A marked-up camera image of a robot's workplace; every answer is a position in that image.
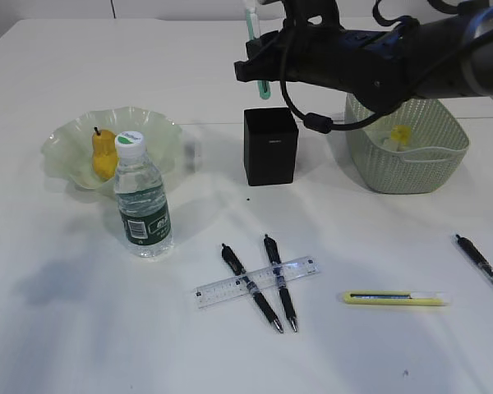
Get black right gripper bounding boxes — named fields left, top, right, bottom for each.
left=234, top=25, right=353, bottom=89

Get teal utility knife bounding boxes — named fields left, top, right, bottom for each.
left=242, top=0, right=271, bottom=100

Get yellow waste paper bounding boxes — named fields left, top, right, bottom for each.
left=382, top=125, right=412, bottom=152

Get clear plastic water bottle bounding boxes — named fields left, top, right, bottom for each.
left=113, top=131, right=173, bottom=258

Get yellow pear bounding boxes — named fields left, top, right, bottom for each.
left=91, top=126, right=118, bottom=181

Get yellow utility knife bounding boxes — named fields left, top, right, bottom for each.
left=342, top=291, right=451, bottom=307

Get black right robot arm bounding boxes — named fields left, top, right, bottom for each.
left=234, top=1, right=493, bottom=112

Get black square pen holder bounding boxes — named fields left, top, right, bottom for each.
left=243, top=108, right=298, bottom=186

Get green perforated plastic basket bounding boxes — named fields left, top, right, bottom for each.
left=346, top=99, right=470, bottom=195

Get black gel pen middle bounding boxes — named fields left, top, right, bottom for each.
left=263, top=234, right=298, bottom=332

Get black gel pen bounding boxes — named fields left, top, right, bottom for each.
left=263, top=234, right=298, bottom=332
left=455, top=234, right=493, bottom=285
left=221, top=243, right=283, bottom=334

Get black gel pen left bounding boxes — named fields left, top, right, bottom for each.
left=221, top=243, right=283, bottom=334

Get green wavy glass plate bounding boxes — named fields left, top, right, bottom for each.
left=41, top=106, right=184, bottom=197

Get clear plastic ruler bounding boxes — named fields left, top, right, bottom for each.
left=192, top=256, right=320, bottom=309

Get black gel pen right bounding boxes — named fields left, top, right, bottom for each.
left=455, top=234, right=493, bottom=285

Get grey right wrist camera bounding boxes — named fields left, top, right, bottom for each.
left=281, top=0, right=341, bottom=29

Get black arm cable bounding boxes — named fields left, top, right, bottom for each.
left=279, top=77, right=387, bottom=135

